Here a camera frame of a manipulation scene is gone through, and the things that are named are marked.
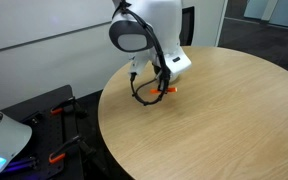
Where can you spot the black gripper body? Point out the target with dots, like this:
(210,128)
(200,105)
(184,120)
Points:
(156,70)

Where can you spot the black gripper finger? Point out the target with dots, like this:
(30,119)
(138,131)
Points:
(165,86)

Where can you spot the orange marker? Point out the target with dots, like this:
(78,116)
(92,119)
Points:
(155,90)

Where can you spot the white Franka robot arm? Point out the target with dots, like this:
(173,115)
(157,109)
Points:
(157,20)

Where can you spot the white bowl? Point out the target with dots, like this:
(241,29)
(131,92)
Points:
(177,79)

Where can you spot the black mesh office chair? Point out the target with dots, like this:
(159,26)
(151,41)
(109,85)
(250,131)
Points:
(186,26)

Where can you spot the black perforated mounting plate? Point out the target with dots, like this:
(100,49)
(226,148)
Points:
(44,133)

